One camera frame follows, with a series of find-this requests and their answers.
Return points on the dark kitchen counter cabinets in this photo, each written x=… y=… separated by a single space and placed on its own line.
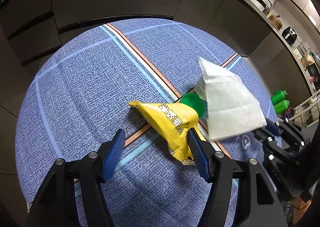
x=36 y=28

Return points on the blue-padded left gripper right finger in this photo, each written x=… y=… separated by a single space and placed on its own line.
x=257 y=203

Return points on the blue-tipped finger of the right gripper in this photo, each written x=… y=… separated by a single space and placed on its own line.
x=272 y=127

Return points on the green thermos flask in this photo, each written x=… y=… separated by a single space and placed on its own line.
x=278 y=96
x=281 y=106

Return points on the wooden steamer pot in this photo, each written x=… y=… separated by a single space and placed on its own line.
x=274 y=19

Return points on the person's right hand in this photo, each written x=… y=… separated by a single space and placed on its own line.
x=300 y=207

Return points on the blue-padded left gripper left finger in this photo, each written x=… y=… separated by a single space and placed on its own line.
x=55 y=203

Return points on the blue plaid tablecloth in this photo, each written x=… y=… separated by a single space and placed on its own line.
x=80 y=97

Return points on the yellow snack wrapper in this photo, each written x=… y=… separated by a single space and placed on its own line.
x=172 y=121

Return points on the cream plastic storage rack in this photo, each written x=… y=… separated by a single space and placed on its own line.
x=306 y=114

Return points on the green bottle cap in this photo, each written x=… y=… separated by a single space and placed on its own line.
x=194 y=101

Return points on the black air fryer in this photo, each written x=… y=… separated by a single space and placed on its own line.
x=289 y=35

